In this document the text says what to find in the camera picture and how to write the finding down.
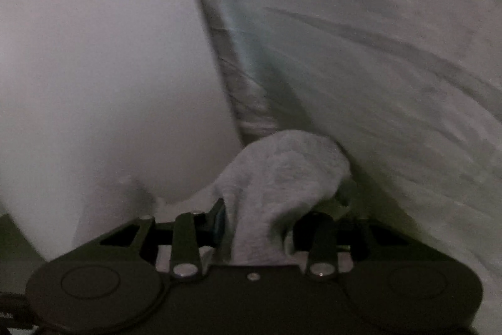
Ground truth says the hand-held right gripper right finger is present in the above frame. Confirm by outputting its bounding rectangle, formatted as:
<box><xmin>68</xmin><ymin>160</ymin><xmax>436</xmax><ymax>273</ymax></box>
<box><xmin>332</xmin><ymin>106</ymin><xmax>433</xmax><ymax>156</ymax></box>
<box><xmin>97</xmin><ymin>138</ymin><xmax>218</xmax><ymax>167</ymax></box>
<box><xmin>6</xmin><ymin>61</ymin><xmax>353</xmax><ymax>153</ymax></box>
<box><xmin>293</xmin><ymin>213</ymin><xmax>410</xmax><ymax>278</ymax></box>

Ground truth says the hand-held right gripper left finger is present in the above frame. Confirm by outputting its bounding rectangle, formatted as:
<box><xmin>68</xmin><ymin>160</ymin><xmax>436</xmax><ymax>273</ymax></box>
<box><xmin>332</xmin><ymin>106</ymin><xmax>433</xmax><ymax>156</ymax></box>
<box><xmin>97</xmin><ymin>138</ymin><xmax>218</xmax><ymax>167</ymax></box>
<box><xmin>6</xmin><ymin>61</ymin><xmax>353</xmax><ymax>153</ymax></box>
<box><xmin>99</xmin><ymin>197</ymin><xmax>227</xmax><ymax>278</ymax></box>

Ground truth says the grey fleece garment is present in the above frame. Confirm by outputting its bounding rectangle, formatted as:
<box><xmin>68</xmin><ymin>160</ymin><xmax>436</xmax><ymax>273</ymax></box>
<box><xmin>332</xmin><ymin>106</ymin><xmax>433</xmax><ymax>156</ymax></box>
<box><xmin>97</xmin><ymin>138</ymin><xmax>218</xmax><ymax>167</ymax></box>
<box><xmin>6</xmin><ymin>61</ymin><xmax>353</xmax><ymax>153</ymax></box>
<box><xmin>211</xmin><ymin>129</ymin><xmax>358</xmax><ymax>266</ymax></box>

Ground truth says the grey striped cloth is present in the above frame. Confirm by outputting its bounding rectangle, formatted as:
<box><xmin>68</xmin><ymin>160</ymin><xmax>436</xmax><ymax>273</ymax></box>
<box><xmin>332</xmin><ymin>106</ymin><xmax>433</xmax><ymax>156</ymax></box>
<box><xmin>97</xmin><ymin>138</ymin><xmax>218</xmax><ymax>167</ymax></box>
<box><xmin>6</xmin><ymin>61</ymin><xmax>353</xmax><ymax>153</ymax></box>
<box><xmin>178</xmin><ymin>0</ymin><xmax>277</xmax><ymax>143</ymax></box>

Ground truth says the green checked bed sheet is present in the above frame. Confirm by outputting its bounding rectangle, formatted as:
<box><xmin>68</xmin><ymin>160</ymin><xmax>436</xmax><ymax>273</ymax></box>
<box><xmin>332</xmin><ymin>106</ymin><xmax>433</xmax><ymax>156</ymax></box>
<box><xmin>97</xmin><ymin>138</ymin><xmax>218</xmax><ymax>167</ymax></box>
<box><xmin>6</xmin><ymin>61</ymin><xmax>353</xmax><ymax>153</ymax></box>
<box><xmin>0</xmin><ymin>178</ymin><xmax>397</xmax><ymax>283</ymax></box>

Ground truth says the pale carrot print quilt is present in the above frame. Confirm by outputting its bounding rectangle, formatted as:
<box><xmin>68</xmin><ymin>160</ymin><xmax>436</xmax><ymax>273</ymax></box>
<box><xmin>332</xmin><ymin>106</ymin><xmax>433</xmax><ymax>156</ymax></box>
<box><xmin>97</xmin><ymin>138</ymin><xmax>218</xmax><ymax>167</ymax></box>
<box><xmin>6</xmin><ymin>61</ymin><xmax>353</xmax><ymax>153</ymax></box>
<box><xmin>174</xmin><ymin>0</ymin><xmax>502</xmax><ymax>335</ymax></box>

